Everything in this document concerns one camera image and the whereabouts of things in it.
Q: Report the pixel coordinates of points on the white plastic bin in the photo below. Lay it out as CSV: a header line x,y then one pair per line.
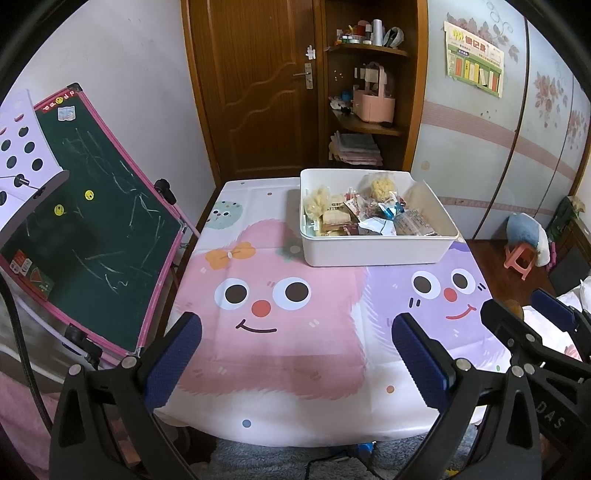
x,y
369,251

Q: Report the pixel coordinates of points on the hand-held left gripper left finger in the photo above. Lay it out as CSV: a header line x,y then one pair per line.
x,y
173,360

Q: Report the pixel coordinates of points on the white pillow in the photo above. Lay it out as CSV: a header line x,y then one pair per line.
x,y
582,290

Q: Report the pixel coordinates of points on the cartoon printed tablecloth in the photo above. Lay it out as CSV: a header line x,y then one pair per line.
x,y
277,369

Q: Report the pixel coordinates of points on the row of small bottles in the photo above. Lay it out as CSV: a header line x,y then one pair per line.
x,y
377,32

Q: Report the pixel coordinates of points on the clear packet of yellow noodles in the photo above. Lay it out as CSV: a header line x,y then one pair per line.
x,y
316,201

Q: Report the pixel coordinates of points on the grey rug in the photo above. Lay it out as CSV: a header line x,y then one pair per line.
x,y
258,461

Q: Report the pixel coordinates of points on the small blue snack packet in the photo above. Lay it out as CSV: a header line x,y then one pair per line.
x,y
394,210

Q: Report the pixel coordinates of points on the brown wooden ball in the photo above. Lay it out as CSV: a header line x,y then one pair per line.
x,y
515,305

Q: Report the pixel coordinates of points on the clear packet with printed text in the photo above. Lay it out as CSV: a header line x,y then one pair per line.
x,y
411,224

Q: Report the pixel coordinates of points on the brown wooden door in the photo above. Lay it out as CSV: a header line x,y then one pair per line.
x,y
258,92

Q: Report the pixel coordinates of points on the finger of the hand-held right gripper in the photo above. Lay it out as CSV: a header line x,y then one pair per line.
x,y
501,323
554,304

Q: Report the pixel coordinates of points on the floral sliding wardrobe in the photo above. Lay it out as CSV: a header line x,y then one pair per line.
x,y
461,138

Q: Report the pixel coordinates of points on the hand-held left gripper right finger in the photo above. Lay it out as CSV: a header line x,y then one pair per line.
x,y
420,360

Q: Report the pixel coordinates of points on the dark wooden nightstand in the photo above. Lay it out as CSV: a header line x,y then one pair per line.
x,y
568,263

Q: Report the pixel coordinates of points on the pink-framed green chalkboard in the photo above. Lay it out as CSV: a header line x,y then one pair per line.
x,y
101,207

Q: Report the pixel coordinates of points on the brown wooden corner shelf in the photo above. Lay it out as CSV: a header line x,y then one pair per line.
x,y
369,127

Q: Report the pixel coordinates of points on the stack of folded cloths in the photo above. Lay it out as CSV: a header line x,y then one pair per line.
x,y
355,150

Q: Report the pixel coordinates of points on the pink plastic basket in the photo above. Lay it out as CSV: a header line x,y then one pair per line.
x,y
374,108

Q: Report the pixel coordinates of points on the clear packet yellow rice bar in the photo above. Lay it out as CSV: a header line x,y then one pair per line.
x,y
379,186

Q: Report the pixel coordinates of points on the white perforated board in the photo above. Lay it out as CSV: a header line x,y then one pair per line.
x,y
23,129

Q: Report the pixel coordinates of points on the wall poster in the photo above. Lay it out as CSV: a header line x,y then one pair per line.
x,y
475,55

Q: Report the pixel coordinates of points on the pink plastic stool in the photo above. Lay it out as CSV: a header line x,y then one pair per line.
x,y
515,261

